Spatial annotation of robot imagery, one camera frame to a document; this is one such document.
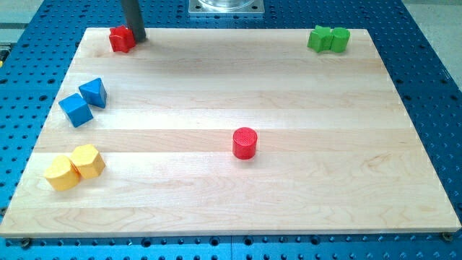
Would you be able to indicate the blue triangular prism block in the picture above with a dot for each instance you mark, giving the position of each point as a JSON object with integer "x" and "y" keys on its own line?
{"x": 94, "y": 93}

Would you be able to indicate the red star block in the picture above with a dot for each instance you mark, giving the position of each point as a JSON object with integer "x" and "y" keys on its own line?
{"x": 121, "y": 39}

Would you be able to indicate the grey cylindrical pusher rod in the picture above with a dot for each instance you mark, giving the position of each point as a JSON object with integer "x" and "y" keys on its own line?
{"x": 134, "y": 19}

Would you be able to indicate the red cylinder block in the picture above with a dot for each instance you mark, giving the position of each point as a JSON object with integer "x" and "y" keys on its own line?
{"x": 244, "y": 143}

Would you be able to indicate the yellow hexagon block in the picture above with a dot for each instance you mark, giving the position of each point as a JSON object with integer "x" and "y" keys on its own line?
{"x": 88, "y": 161}

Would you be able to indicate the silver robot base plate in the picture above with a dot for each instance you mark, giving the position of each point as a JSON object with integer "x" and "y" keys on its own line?
{"x": 226, "y": 6}

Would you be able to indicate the blue cube block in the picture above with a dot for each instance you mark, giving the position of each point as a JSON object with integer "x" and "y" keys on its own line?
{"x": 76, "y": 110}

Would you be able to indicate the yellow heart block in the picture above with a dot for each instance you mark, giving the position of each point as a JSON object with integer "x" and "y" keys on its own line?
{"x": 61, "y": 174}

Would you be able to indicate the green star block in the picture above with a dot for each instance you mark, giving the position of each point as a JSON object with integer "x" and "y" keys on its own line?
{"x": 320, "y": 39}

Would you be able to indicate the green cylinder block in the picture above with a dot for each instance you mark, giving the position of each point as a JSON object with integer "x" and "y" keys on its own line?
{"x": 340, "y": 39}

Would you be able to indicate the light wooden board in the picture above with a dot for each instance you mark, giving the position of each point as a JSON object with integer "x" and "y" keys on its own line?
{"x": 336, "y": 151}

